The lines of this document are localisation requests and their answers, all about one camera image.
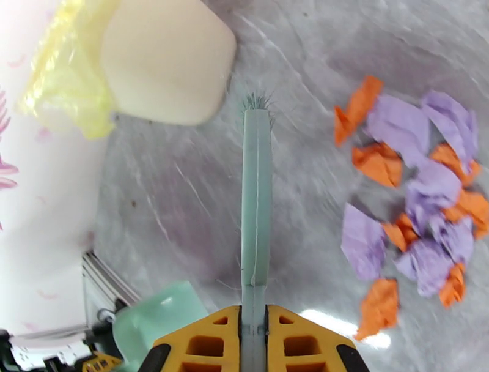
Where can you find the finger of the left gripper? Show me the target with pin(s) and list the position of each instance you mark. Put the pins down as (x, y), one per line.
(101, 363)

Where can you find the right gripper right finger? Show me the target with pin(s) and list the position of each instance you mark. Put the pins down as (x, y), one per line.
(309, 344)

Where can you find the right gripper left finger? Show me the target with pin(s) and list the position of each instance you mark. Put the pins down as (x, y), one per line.
(198, 344)

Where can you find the mint green dustpan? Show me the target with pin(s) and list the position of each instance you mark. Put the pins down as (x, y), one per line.
(160, 317)

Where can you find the orange paper scrap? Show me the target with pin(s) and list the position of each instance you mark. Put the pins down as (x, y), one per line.
(357, 109)
(454, 160)
(470, 208)
(378, 309)
(378, 164)
(452, 287)
(401, 231)

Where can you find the purple paper scrap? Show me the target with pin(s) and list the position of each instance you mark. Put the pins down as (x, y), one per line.
(428, 267)
(456, 239)
(433, 191)
(452, 118)
(363, 243)
(399, 128)

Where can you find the mint green hand brush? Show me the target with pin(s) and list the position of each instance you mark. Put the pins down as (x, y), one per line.
(256, 191)

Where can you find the yellow plastic bin bag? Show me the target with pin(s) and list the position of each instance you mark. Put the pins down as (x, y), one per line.
(65, 88)

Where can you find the cream plastic trash bin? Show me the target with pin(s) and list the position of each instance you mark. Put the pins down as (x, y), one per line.
(164, 57)

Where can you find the aluminium table edge rail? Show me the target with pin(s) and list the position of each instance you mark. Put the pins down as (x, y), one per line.
(107, 283)

